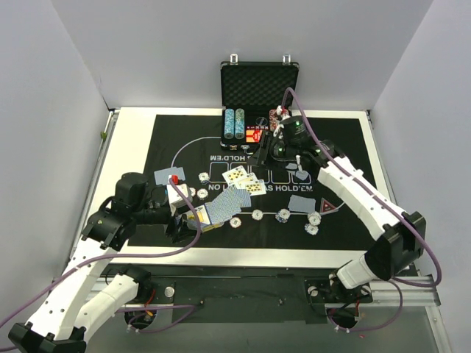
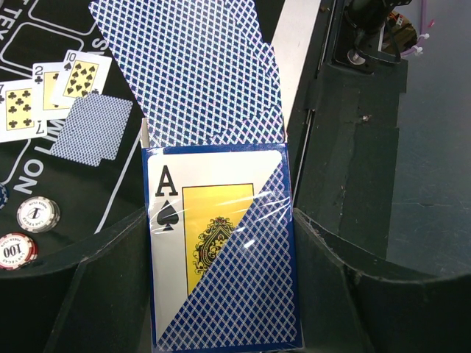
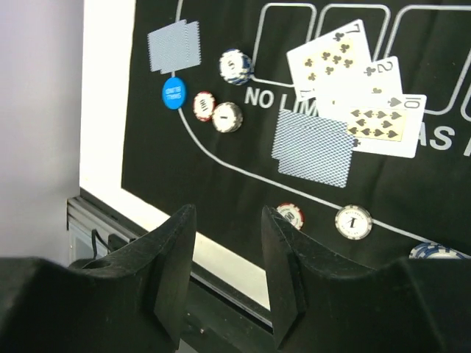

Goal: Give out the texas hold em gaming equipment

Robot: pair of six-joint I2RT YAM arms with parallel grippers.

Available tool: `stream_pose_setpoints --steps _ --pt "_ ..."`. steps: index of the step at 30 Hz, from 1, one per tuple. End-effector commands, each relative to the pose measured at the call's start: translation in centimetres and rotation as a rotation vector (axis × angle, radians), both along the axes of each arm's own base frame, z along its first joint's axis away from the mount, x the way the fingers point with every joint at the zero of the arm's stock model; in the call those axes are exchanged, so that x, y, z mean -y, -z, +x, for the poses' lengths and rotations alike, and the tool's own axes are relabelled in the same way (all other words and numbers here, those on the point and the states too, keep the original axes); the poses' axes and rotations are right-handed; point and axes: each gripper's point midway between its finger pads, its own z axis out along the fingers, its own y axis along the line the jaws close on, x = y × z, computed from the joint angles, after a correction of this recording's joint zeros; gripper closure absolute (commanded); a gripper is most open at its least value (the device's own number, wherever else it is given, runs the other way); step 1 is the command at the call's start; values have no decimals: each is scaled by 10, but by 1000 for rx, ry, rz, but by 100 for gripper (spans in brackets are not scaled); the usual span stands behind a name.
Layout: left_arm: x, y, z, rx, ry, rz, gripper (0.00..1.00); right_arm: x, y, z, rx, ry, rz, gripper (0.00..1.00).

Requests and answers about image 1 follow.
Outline grey poker chip stack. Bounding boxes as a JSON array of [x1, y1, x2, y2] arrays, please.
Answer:
[[251, 210, 263, 221]]

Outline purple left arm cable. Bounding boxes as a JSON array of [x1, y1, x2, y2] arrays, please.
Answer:
[[0, 176, 203, 349]]

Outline red chip row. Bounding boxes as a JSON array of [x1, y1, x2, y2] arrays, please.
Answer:
[[269, 108, 280, 132]]

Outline seven of clubs card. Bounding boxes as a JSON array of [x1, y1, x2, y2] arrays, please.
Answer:
[[222, 165, 247, 185]]

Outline dealt cards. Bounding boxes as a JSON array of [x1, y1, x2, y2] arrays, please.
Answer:
[[286, 163, 311, 185], [154, 166, 186, 186], [288, 195, 316, 213]]

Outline grey chips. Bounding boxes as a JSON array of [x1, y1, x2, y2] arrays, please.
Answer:
[[196, 188, 209, 200], [308, 212, 322, 227]]

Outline red poker chip stack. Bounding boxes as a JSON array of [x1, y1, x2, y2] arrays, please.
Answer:
[[230, 217, 241, 228]]

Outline aluminium poker chip case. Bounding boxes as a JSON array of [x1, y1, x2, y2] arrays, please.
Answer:
[[220, 54, 300, 153]]

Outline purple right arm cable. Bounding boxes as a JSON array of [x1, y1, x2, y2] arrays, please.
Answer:
[[281, 88, 442, 334]]

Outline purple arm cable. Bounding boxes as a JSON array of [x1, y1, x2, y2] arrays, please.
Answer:
[[0, 176, 203, 349], [281, 88, 442, 334]]

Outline clear dealer button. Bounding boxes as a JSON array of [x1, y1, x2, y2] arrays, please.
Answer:
[[255, 116, 269, 126]]

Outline red playing card box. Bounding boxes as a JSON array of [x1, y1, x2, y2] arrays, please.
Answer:
[[245, 129, 263, 143]]

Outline blue backed playing cards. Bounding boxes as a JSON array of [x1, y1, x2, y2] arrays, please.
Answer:
[[205, 188, 251, 224]]

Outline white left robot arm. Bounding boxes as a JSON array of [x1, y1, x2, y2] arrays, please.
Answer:
[[8, 167, 250, 352]]

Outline blue playing card deck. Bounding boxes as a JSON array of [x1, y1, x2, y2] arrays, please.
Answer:
[[184, 205, 220, 232]]

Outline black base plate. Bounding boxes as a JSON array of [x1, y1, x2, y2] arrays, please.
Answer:
[[105, 263, 373, 325]]

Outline aluminium frame rail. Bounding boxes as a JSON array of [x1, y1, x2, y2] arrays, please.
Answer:
[[44, 274, 442, 309]]

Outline blue poker chip stack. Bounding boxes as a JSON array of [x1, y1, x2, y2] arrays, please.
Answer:
[[275, 208, 291, 224]]

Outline light blue chip row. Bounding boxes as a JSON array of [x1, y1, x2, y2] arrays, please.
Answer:
[[223, 108, 235, 139]]

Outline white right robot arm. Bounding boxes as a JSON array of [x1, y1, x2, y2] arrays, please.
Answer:
[[253, 116, 426, 301]]

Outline green chip row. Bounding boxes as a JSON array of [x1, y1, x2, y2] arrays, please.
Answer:
[[234, 108, 245, 139]]

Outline black poker felt mat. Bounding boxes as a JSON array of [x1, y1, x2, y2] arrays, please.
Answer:
[[144, 115, 375, 251]]

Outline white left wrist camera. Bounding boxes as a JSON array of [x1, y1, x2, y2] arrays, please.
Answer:
[[166, 184, 193, 210]]

